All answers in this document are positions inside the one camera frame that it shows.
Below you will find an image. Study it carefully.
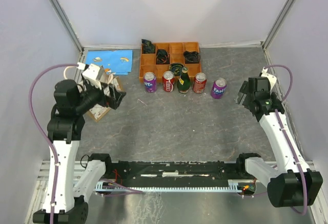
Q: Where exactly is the canvas tote bag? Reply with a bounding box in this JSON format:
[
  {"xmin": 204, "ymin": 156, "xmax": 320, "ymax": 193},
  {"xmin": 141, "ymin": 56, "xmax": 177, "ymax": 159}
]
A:
[{"xmin": 82, "ymin": 64, "xmax": 126, "ymax": 122}]

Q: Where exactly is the purple fanta can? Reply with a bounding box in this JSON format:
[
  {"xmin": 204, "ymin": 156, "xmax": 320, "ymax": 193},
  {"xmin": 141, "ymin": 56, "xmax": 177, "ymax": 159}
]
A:
[
  {"xmin": 211, "ymin": 78, "xmax": 227, "ymax": 99},
  {"xmin": 143, "ymin": 72, "xmax": 157, "ymax": 93}
]

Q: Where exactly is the red cola can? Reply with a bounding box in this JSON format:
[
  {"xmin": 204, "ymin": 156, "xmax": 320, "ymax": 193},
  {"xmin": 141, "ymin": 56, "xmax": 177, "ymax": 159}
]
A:
[
  {"xmin": 193, "ymin": 72, "xmax": 207, "ymax": 94},
  {"xmin": 162, "ymin": 71, "xmax": 175, "ymax": 92}
]

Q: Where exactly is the green Perrier glass bottle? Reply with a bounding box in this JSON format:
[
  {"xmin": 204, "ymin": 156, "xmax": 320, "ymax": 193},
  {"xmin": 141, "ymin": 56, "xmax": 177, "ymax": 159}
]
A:
[{"xmin": 177, "ymin": 67, "xmax": 191, "ymax": 94}]

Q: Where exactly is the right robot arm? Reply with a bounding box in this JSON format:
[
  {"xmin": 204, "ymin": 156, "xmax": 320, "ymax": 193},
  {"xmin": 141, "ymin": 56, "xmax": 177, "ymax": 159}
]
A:
[{"xmin": 235, "ymin": 76, "xmax": 323, "ymax": 208}]

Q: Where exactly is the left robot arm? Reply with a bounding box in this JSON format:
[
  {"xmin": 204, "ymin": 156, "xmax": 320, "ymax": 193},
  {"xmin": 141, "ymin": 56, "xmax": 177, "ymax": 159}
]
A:
[{"xmin": 33, "ymin": 79, "xmax": 126, "ymax": 223}]

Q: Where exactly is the blue patterned folded cloth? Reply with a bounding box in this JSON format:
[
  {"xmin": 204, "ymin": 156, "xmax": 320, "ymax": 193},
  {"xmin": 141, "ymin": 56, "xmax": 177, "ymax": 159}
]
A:
[{"xmin": 86, "ymin": 50, "xmax": 133, "ymax": 75}]

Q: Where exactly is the rolled dark sock back-left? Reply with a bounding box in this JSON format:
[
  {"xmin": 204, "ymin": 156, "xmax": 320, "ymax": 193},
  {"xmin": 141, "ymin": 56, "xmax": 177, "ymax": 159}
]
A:
[{"xmin": 141, "ymin": 39, "xmax": 155, "ymax": 54}]

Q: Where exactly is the rolled black sock middle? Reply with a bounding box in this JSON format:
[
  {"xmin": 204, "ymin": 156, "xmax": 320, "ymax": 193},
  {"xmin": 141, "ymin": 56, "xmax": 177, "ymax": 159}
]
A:
[{"xmin": 156, "ymin": 49, "xmax": 170, "ymax": 65}]

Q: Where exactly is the rolled black sock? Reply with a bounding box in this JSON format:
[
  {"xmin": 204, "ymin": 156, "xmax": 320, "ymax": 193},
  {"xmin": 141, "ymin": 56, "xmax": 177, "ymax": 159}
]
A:
[
  {"xmin": 156, "ymin": 49, "xmax": 170, "ymax": 65},
  {"xmin": 183, "ymin": 51, "xmax": 200, "ymax": 64}
]

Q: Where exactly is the rolled black sock right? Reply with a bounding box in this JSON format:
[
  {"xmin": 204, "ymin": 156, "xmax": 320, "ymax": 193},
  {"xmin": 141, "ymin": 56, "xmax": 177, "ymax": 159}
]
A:
[{"xmin": 183, "ymin": 51, "xmax": 200, "ymax": 64}]

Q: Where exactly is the rolled dark sock front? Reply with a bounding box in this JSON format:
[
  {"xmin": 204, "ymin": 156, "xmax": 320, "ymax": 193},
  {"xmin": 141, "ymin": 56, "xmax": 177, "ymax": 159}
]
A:
[{"xmin": 169, "ymin": 63, "xmax": 184, "ymax": 76}]

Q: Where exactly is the orange wooden divider tray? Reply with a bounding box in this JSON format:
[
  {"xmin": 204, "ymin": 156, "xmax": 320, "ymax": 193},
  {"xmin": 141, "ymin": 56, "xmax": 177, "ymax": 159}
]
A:
[{"xmin": 138, "ymin": 42, "xmax": 203, "ymax": 84}]

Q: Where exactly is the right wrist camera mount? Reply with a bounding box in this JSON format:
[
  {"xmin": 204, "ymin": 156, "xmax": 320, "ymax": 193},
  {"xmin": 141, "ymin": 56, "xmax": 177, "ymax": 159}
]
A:
[{"xmin": 260, "ymin": 67, "xmax": 277, "ymax": 91}]

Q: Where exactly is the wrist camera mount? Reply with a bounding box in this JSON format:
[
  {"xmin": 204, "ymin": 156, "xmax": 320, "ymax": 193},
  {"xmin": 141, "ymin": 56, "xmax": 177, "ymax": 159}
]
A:
[
  {"xmin": 260, "ymin": 67, "xmax": 277, "ymax": 91},
  {"xmin": 77, "ymin": 63, "xmax": 109, "ymax": 89}
]

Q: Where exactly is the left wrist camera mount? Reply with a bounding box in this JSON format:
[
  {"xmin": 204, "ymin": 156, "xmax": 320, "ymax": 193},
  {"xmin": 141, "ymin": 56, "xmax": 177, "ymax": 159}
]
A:
[{"xmin": 77, "ymin": 63, "xmax": 109, "ymax": 89}]

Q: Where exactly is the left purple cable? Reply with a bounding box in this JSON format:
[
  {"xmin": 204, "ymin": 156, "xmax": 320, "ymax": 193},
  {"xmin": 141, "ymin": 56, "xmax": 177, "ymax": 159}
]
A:
[{"xmin": 28, "ymin": 64, "xmax": 80, "ymax": 224}]

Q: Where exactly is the purple cable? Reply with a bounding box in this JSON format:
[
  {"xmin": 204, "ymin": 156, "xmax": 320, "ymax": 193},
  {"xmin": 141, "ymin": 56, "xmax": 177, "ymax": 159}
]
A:
[
  {"xmin": 28, "ymin": 64, "xmax": 80, "ymax": 224},
  {"xmin": 263, "ymin": 64, "xmax": 308, "ymax": 215}
]

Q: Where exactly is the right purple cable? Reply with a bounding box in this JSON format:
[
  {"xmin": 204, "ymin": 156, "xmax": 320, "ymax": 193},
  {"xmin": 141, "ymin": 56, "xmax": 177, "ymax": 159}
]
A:
[{"xmin": 263, "ymin": 64, "xmax": 308, "ymax": 215}]

